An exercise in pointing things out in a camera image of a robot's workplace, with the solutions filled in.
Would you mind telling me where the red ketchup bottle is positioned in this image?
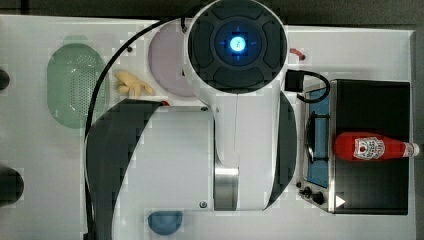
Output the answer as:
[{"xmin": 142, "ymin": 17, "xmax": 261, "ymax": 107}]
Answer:
[{"xmin": 333, "ymin": 132, "xmax": 421, "ymax": 161}]

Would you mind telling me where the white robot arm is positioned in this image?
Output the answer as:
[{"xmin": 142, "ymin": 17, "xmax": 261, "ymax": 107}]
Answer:
[{"xmin": 85, "ymin": 0, "xmax": 297, "ymax": 240}]

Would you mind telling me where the black toaster oven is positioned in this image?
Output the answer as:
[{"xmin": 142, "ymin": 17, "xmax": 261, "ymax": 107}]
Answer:
[{"xmin": 297, "ymin": 79, "xmax": 414, "ymax": 215}]

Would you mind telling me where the lilac round plate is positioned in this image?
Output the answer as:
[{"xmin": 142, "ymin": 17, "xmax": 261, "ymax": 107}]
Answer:
[{"xmin": 148, "ymin": 21, "xmax": 194, "ymax": 97}]

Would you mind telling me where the yellow banana bunch toy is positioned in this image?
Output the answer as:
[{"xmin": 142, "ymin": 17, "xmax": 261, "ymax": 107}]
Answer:
[{"xmin": 115, "ymin": 71, "xmax": 155, "ymax": 97}]

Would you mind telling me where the red strawberry toy far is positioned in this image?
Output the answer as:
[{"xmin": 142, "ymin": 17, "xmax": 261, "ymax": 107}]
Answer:
[{"xmin": 290, "ymin": 48, "xmax": 306, "ymax": 61}]

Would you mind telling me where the blue cup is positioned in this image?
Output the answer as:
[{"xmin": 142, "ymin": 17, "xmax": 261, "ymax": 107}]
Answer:
[{"xmin": 148, "ymin": 211, "xmax": 183, "ymax": 236}]

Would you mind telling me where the green oval colander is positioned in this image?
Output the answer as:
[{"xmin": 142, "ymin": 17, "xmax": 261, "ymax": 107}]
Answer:
[{"xmin": 47, "ymin": 43, "xmax": 105, "ymax": 129}]

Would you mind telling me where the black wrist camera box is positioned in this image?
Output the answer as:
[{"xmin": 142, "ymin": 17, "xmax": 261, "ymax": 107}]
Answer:
[{"xmin": 285, "ymin": 69, "xmax": 304, "ymax": 93}]

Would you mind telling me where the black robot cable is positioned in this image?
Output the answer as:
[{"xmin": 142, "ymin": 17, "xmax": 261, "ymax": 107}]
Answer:
[{"xmin": 84, "ymin": 17, "xmax": 174, "ymax": 240}]

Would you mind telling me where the black cylinder post lower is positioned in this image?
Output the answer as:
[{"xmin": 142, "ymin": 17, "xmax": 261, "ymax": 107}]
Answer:
[{"xmin": 0, "ymin": 166, "xmax": 24, "ymax": 207}]

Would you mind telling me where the black cylinder post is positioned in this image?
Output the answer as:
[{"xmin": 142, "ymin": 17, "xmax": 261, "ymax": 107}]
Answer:
[
  {"xmin": 0, "ymin": 166, "xmax": 24, "ymax": 207},
  {"xmin": 0, "ymin": 70, "xmax": 10, "ymax": 90}
]

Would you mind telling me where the black cylinder post upper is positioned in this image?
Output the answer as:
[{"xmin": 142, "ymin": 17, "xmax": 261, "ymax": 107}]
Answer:
[{"xmin": 0, "ymin": 70, "xmax": 10, "ymax": 90}]

